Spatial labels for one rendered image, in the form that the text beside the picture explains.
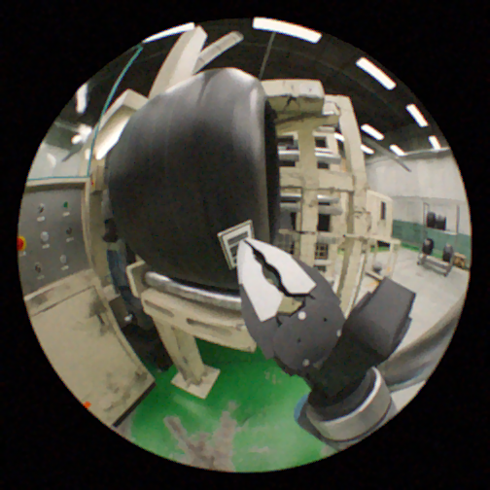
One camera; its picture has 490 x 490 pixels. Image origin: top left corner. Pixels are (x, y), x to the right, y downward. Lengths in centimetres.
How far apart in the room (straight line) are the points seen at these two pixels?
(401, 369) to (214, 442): 97
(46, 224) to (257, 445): 137
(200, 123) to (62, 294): 69
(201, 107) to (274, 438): 122
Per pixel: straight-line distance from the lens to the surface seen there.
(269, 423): 110
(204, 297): 33
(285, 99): 81
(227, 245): 17
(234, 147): 16
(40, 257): 73
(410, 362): 31
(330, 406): 17
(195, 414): 114
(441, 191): 1154
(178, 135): 17
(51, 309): 72
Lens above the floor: 108
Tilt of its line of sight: 13 degrees down
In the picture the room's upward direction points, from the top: straight up
